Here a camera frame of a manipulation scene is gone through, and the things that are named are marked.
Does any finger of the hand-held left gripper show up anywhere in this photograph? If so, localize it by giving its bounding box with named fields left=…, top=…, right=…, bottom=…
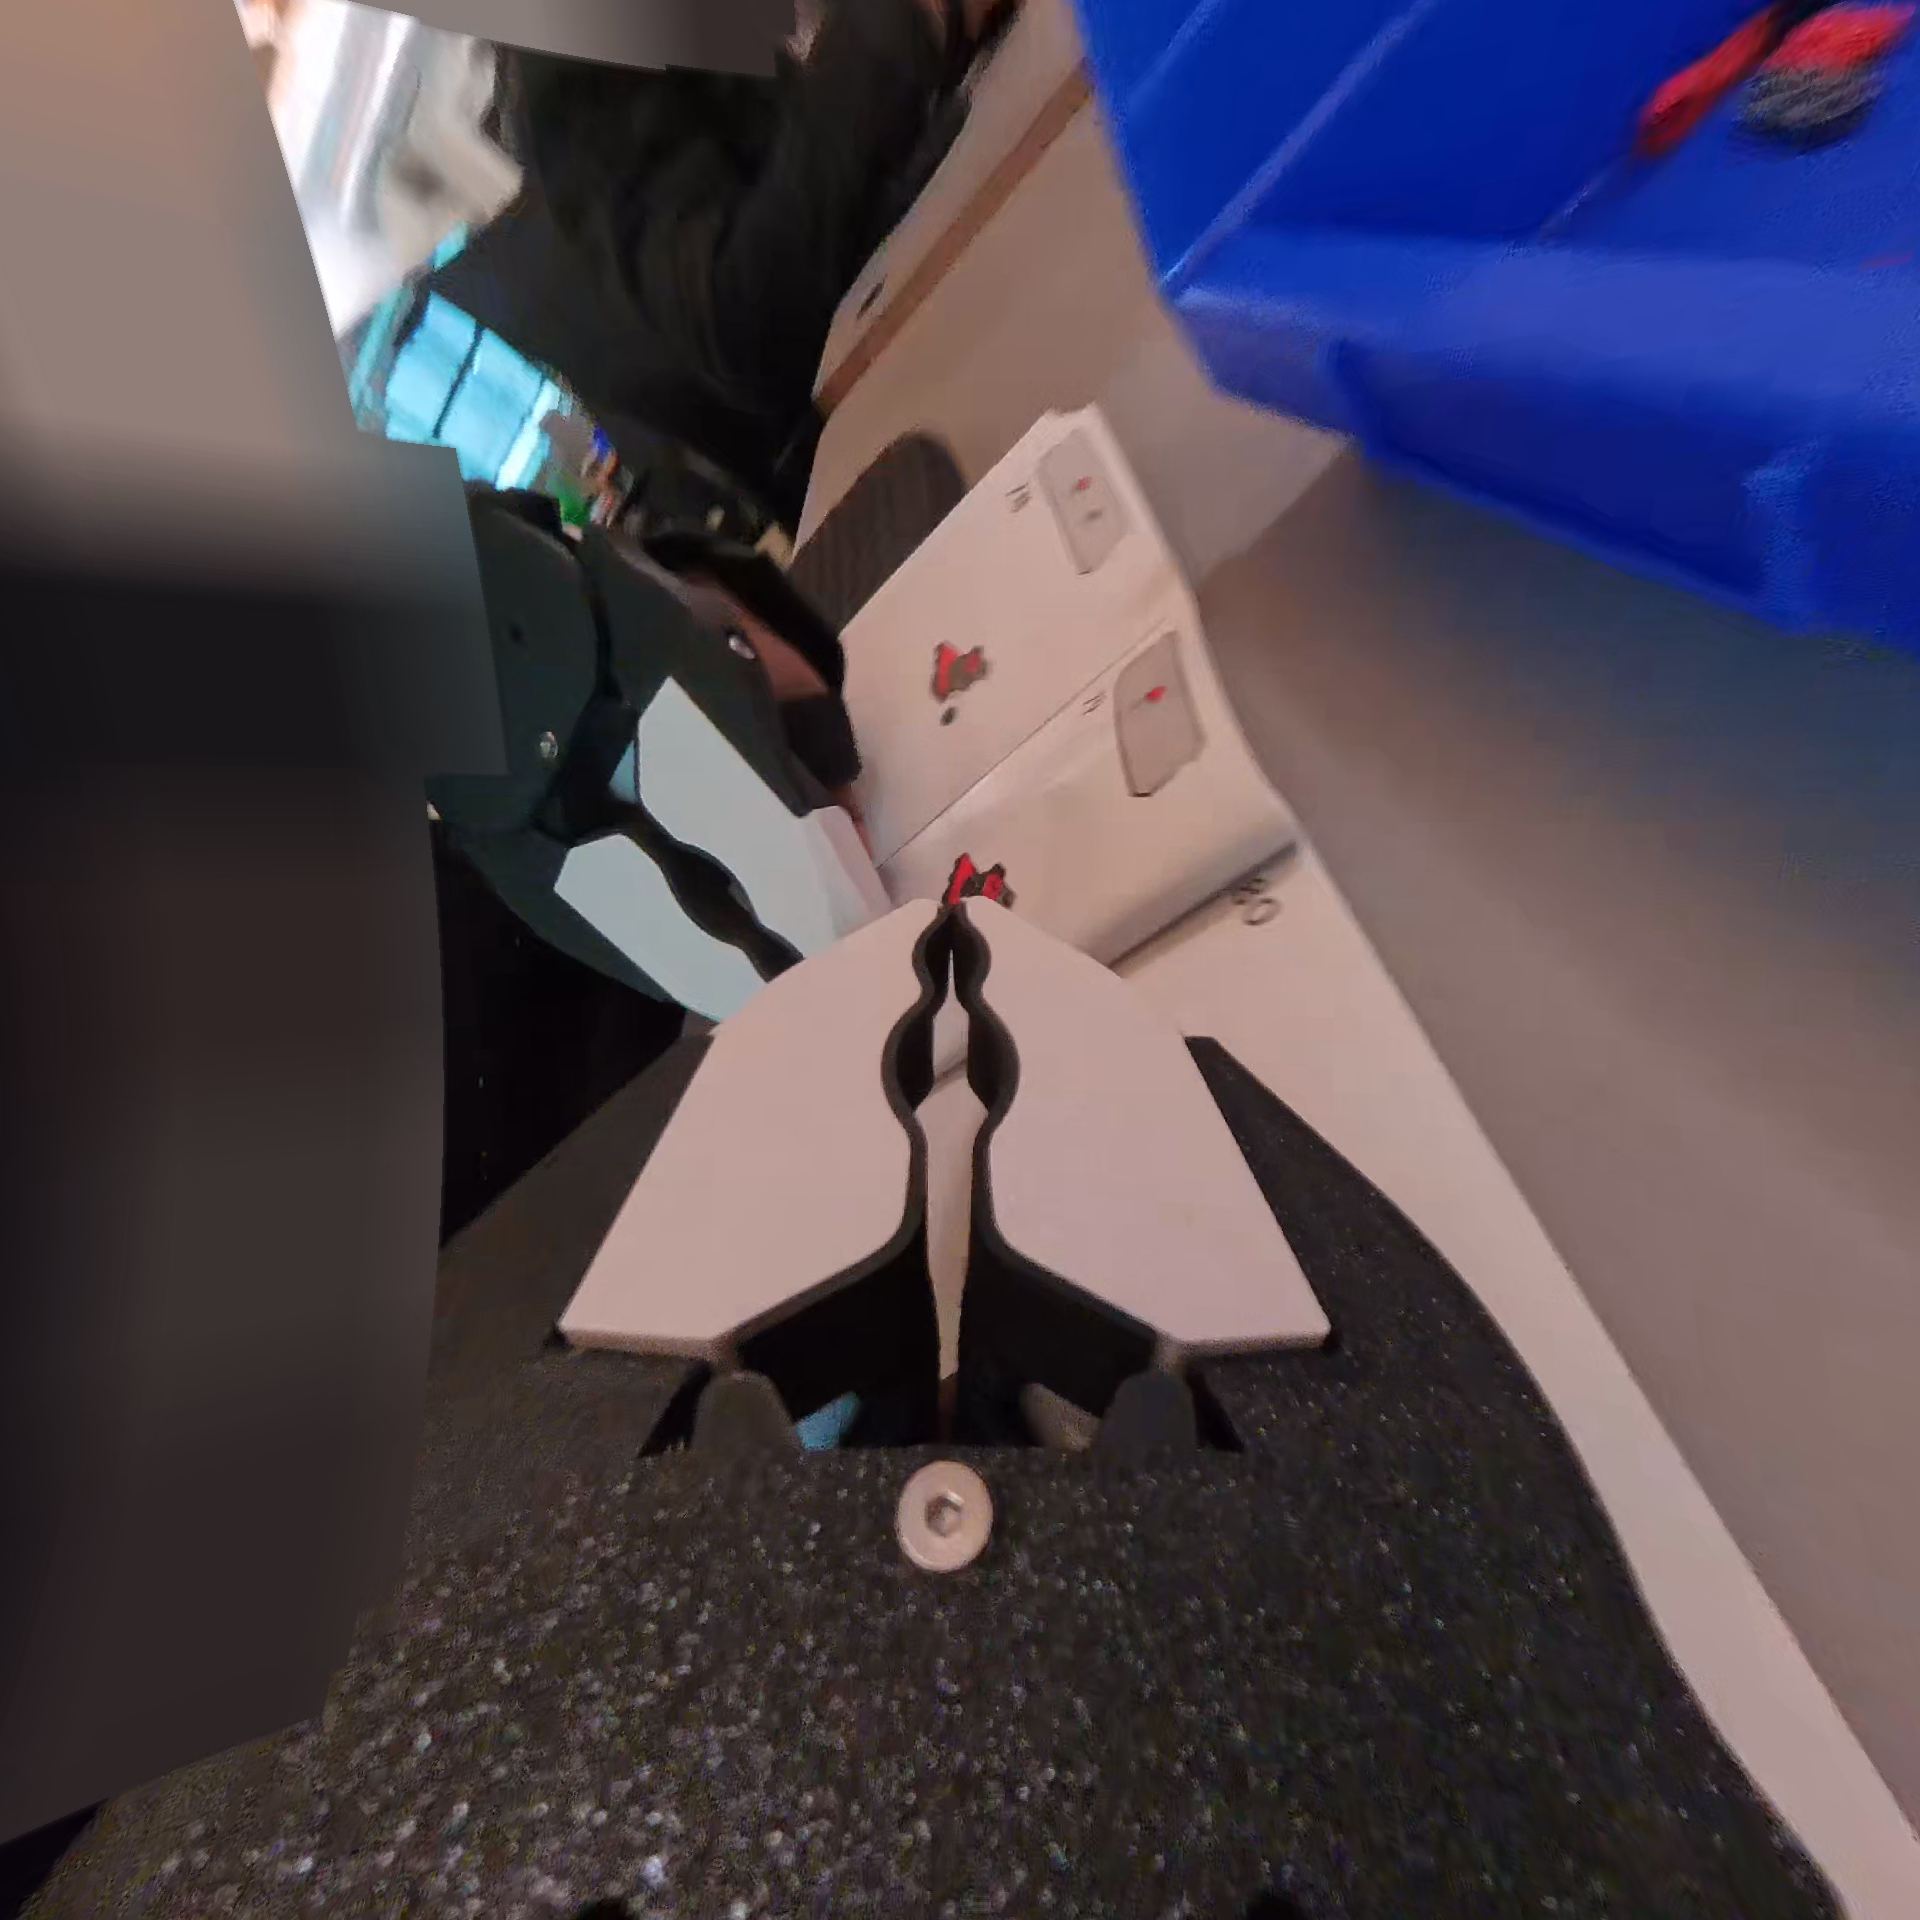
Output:
left=548, top=825, right=801, bottom=1024
left=632, top=675, right=850, bottom=964

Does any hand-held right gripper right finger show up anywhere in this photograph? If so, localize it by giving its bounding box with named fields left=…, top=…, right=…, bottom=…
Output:
left=953, top=904, right=1336, bottom=1402

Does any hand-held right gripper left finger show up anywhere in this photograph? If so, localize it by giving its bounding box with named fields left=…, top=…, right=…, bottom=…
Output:
left=557, top=900, right=953, bottom=1402

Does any person's left hand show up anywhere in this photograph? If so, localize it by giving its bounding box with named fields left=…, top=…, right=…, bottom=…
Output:
left=744, top=609, right=868, bottom=799

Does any white building instruction booklet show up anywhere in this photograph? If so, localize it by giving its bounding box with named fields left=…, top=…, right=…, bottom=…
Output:
left=786, top=402, right=1920, bottom=1920

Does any white board with wooden edge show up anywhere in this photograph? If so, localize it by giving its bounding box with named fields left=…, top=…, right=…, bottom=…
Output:
left=809, top=59, right=1105, bottom=415

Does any blue plastic bin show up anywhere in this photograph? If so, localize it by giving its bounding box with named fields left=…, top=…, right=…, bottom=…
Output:
left=1073, top=0, right=1920, bottom=657

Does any pile of red toy bricks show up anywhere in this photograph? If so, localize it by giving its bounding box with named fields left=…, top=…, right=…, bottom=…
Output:
left=1634, top=0, right=1895, bottom=156

